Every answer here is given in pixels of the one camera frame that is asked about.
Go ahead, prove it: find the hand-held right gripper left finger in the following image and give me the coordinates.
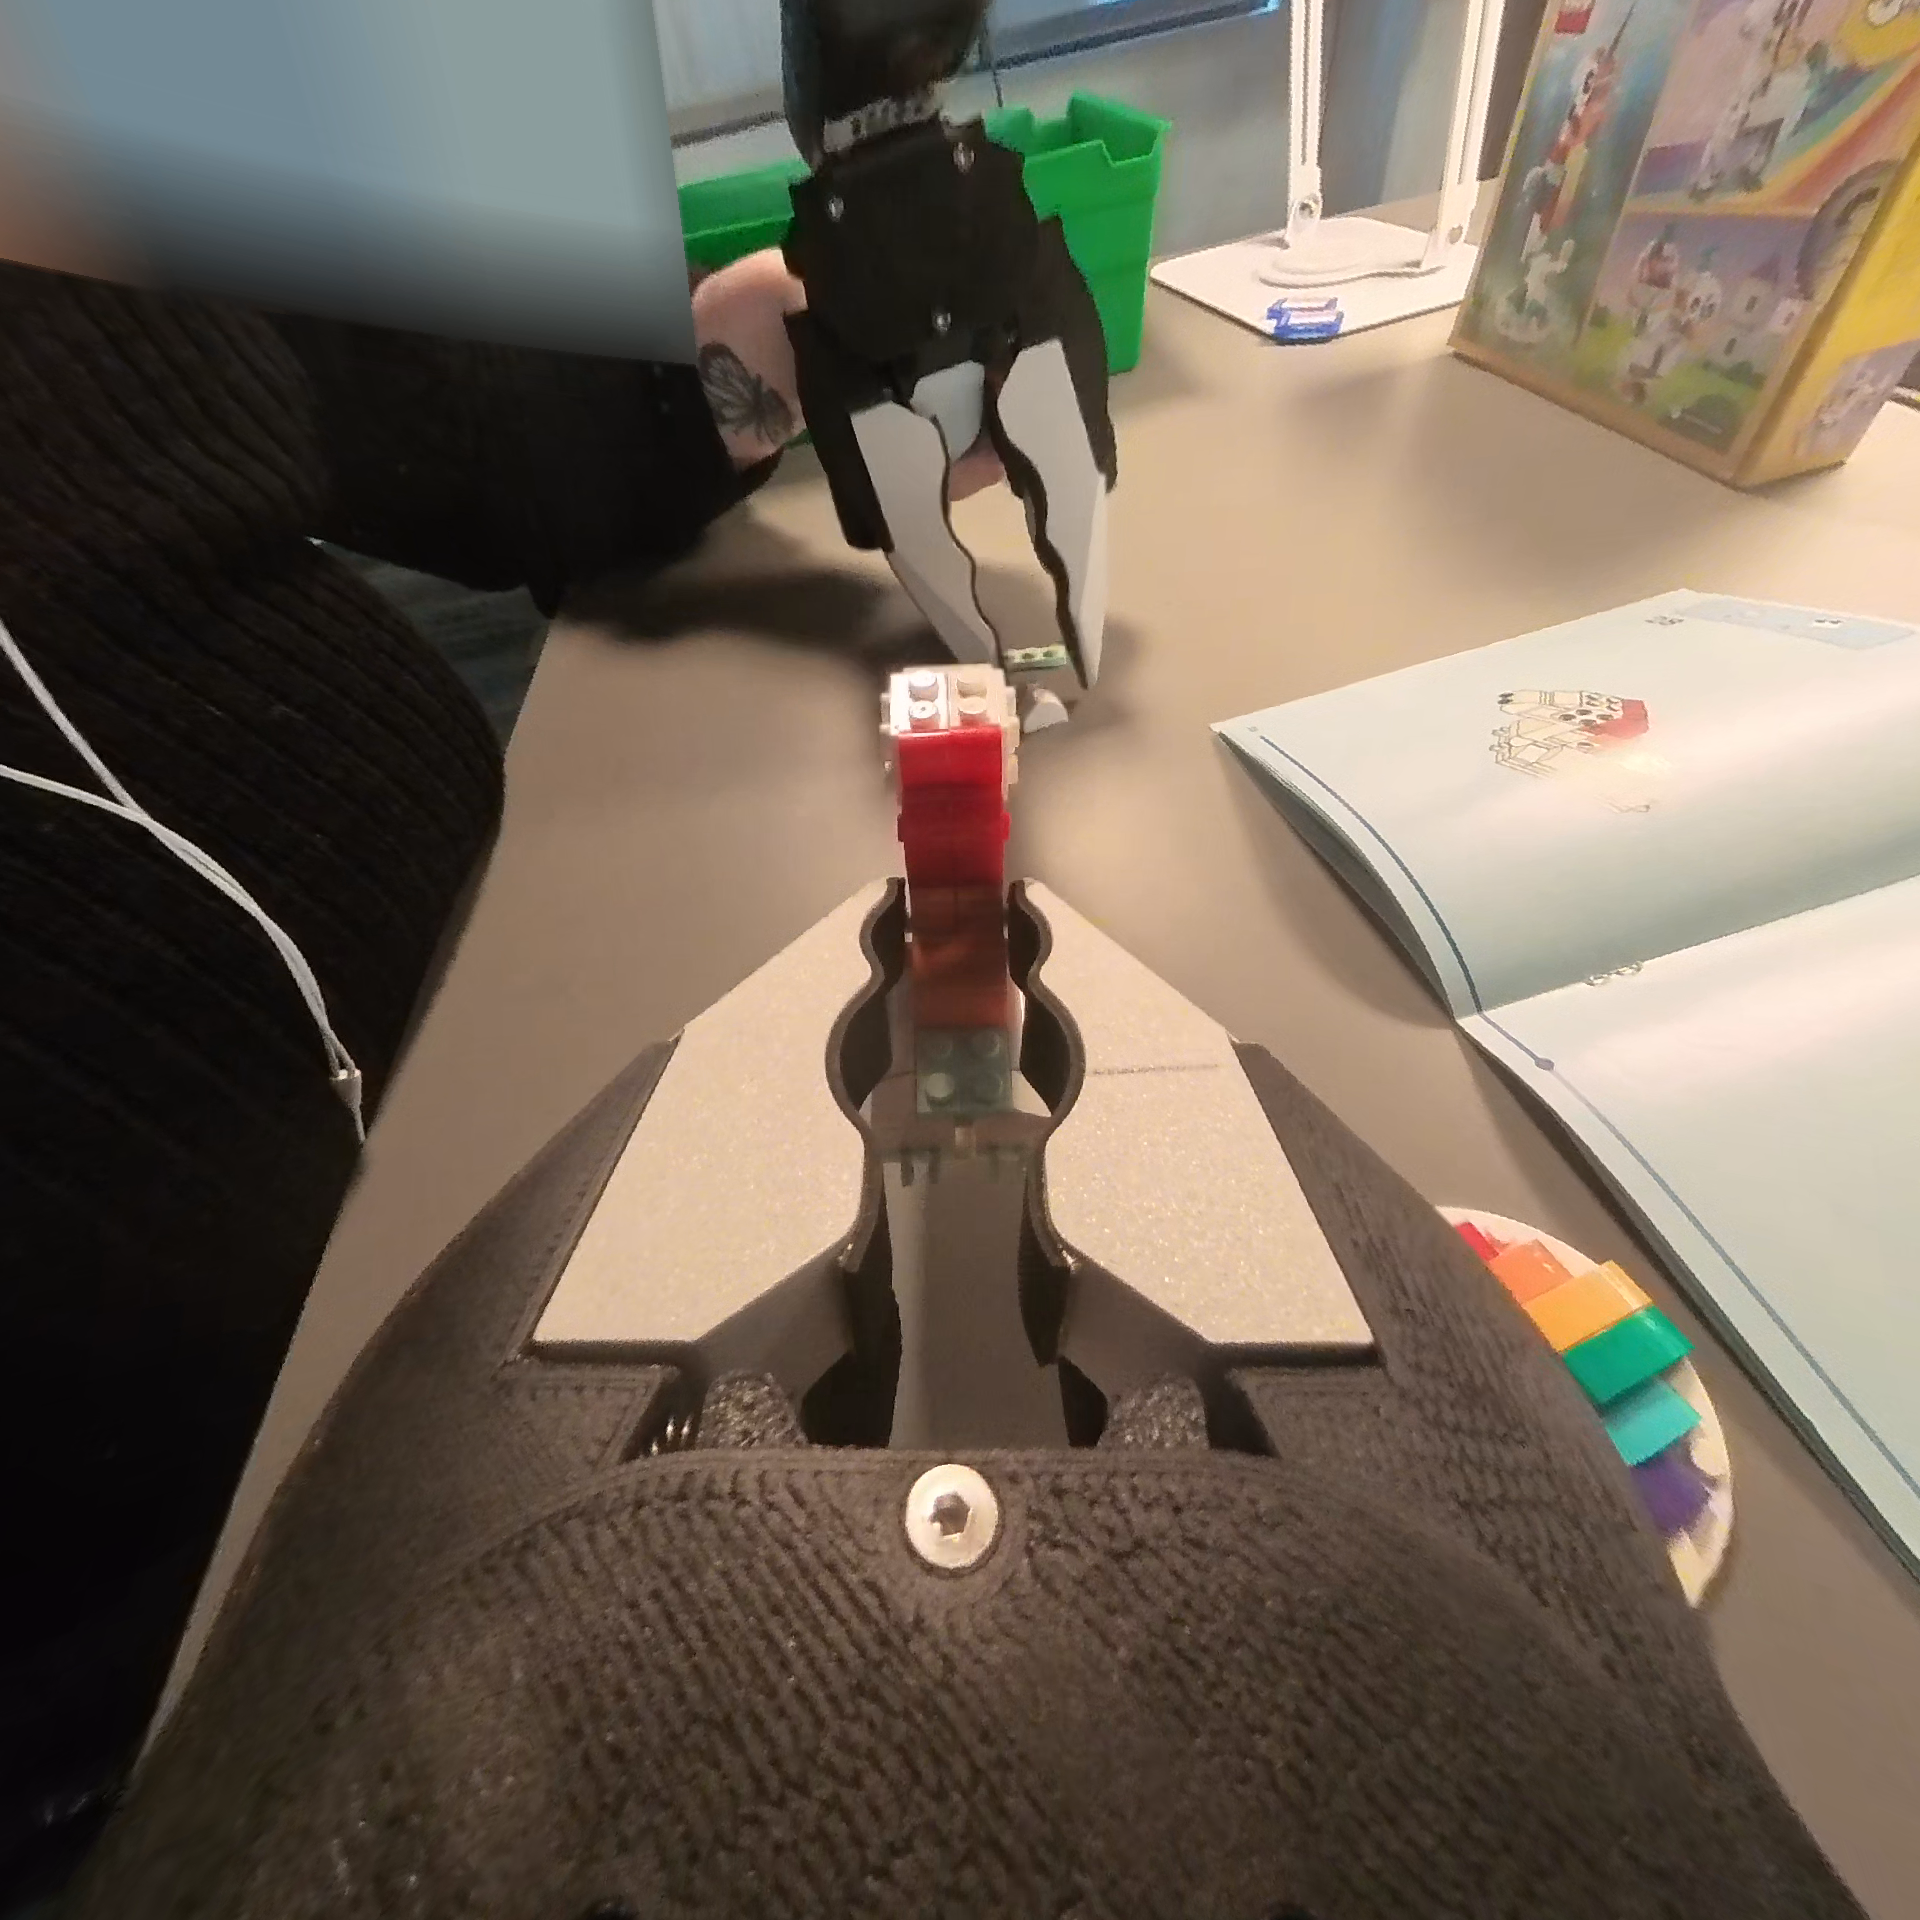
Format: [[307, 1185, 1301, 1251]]
[[533, 878, 911, 1366]]

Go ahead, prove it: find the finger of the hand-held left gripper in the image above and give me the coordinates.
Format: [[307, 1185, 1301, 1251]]
[[988, 338, 1114, 689], [850, 365, 997, 668]]

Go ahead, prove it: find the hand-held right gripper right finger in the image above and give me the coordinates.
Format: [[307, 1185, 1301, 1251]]
[[1019, 879, 1378, 1366]]

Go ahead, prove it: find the white and red lego model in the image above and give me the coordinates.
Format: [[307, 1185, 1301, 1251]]
[[878, 658, 1051, 1185]]

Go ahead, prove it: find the rainbow lego assembly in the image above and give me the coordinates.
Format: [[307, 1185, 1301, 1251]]
[[1433, 1206, 1737, 1608]]

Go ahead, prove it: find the colourful lego box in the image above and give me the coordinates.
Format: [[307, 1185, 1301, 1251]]
[[1445, 0, 1920, 491]]

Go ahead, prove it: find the person's left hand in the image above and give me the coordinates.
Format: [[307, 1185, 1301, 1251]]
[[693, 244, 817, 453]]

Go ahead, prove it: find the green plastic bin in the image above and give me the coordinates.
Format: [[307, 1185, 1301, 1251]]
[[679, 89, 1173, 378]]

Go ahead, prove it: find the white stand base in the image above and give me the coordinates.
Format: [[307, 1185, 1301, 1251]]
[[1148, 0, 1507, 336]]

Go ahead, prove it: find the person's black sweater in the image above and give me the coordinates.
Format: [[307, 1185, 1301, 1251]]
[[0, 542, 510, 1852]]

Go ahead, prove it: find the open instruction booklet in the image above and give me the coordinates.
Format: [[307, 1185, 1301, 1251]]
[[1211, 588, 1920, 1581]]

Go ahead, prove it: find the white cord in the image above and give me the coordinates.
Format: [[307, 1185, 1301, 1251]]
[[0, 614, 370, 1148]]

